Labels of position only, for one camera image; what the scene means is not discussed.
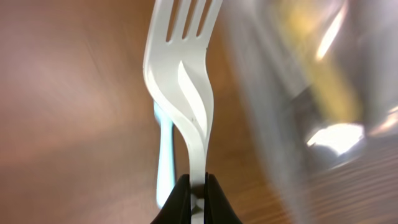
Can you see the clear plastic container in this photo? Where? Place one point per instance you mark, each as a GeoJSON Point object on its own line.
{"type": "Point", "coordinates": [322, 171]}

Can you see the cream yellow plastic fork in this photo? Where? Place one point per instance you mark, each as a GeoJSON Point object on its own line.
{"type": "Point", "coordinates": [311, 28]}

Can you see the white long plastic fork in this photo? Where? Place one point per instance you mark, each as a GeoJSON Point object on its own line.
{"type": "Point", "coordinates": [176, 77]}

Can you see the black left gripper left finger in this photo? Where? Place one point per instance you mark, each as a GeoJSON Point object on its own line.
{"type": "Point", "coordinates": [177, 208]}

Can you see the light blue plastic fork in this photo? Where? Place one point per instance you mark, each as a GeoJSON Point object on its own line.
{"type": "Point", "coordinates": [166, 165]}

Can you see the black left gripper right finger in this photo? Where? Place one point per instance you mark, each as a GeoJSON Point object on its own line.
{"type": "Point", "coordinates": [217, 208]}

